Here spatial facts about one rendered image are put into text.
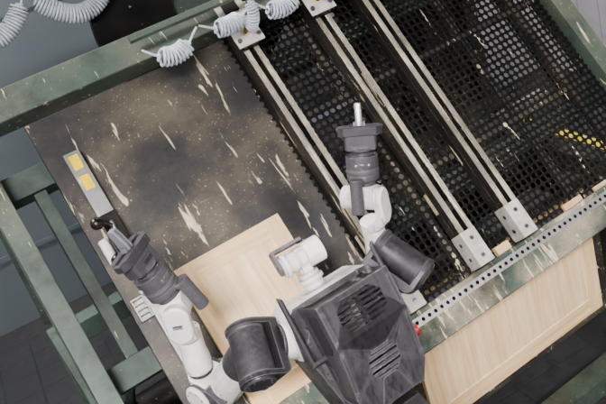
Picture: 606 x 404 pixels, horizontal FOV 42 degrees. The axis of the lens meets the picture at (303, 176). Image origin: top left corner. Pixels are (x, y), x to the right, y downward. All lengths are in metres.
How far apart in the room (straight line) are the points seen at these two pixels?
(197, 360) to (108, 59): 0.99
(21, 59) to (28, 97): 2.43
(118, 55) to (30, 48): 2.39
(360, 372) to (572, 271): 1.63
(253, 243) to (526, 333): 1.23
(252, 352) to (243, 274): 0.62
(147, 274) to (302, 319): 0.38
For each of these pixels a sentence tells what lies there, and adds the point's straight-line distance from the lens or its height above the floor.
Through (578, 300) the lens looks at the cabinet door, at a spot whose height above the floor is 0.35.
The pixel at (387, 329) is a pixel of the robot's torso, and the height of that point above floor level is 1.30.
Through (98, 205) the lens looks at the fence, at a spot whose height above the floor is 1.51.
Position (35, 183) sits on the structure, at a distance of 2.52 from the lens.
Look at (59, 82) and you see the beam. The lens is 2.50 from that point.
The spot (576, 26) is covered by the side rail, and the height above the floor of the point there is 1.35.
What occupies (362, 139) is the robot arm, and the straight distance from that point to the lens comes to 2.10.
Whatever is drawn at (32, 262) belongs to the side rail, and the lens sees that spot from 2.36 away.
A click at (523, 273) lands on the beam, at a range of 2.70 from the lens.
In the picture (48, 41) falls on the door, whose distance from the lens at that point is 4.91.
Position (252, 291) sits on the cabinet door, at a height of 1.14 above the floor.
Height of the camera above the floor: 2.37
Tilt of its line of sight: 24 degrees down
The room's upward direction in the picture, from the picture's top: 18 degrees counter-clockwise
